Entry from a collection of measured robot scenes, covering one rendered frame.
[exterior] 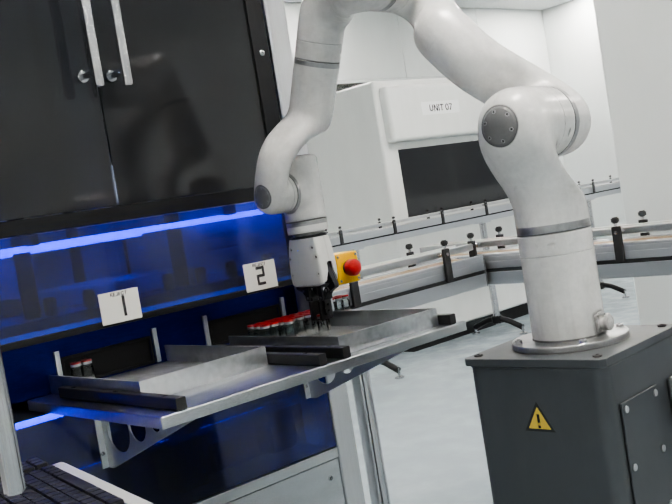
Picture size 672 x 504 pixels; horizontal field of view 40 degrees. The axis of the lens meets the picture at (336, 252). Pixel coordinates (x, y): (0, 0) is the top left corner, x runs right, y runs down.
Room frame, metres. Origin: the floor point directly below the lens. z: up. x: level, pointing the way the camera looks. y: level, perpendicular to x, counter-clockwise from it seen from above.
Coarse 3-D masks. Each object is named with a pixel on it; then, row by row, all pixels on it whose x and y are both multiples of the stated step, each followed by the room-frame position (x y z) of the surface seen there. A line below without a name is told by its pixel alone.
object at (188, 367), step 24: (168, 360) 1.90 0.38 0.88; (192, 360) 1.83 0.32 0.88; (216, 360) 1.58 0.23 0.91; (240, 360) 1.62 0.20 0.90; (264, 360) 1.65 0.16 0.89; (72, 384) 1.66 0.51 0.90; (96, 384) 1.59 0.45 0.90; (120, 384) 1.53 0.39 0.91; (144, 384) 1.49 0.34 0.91; (168, 384) 1.52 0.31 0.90; (192, 384) 1.55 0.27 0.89
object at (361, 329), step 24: (336, 312) 2.01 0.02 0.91; (360, 312) 1.96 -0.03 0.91; (384, 312) 1.90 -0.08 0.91; (408, 312) 1.85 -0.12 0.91; (432, 312) 1.79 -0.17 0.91; (240, 336) 1.85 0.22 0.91; (264, 336) 1.79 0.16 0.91; (288, 336) 1.73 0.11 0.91; (312, 336) 1.68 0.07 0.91; (336, 336) 1.63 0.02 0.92; (360, 336) 1.66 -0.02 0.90; (384, 336) 1.70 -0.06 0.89
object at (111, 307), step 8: (128, 288) 1.78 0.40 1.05; (136, 288) 1.79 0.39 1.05; (104, 296) 1.74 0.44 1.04; (112, 296) 1.75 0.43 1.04; (120, 296) 1.76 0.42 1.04; (128, 296) 1.78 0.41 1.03; (136, 296) 1.79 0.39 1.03; (104, 304) 1.74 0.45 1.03; (112, 304) 1.75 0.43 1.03; (120, 304) 1.76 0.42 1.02; (128, 304) 1.77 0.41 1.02; (136, 304) 1.79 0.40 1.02; (104, 312) 1.74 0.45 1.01; (112, 312) 1.75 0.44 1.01; (120, 312) 1.76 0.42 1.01; (128, 312) 1.77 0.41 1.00; (136, 312) 1.78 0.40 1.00; (104, 320) 1.74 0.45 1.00; (112, 320) 1.75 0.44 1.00; (120, 320) 1.76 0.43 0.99
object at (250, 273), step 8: (248, 264) 1.97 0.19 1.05; (256, 264) 1.98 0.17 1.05; (264, 264) 2.00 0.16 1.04; (272, 264) 2.01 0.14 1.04; (248, 272) 1.97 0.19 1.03; (256, 272) 1.98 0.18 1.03; (264, 272) 2.00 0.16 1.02; (272, 272) 2.01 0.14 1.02; (248, 280) 1.97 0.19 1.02; (256, 280) 1.98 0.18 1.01; (264, 280) 1.99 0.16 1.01; (272, 280) 2.01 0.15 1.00; (248, 288) 1.96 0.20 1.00; (256, 288) 1.98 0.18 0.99; (264, 288) 1.99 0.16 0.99
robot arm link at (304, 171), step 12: (300, 156) 1.85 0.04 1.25; (312, 156) 1.87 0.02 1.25; (300, 168) 1.85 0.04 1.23; (312, 168) 1.86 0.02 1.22; (300, 180) 1.84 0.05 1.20; (312, 180) 1.86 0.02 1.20; (300, 192) 1.83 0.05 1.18; (312, 192) 1.85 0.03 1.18; (300, 204) 1.84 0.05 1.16; (312, 204) 1.85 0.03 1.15; (324, 204) 1.89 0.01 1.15; (288, 216) 1.87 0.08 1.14; (300, 216) 1.85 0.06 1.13; (312, 216) 1.85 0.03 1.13; (324, 216) 1.87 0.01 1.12
